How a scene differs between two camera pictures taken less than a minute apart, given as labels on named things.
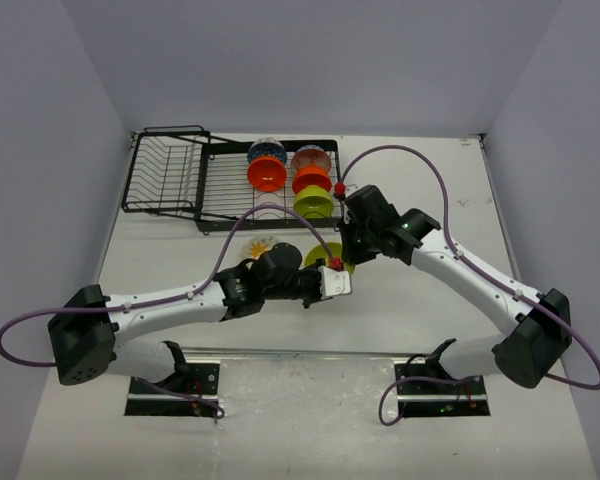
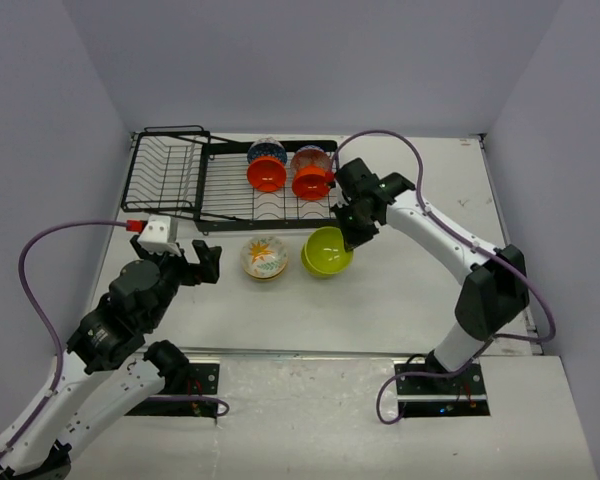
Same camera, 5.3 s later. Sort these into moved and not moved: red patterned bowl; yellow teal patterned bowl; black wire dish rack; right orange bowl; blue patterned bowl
Moved: yellow teal patterned bowl
Not moved: blue patterned bowl; red patterned bowl; black wire dish rack; right orange bowl
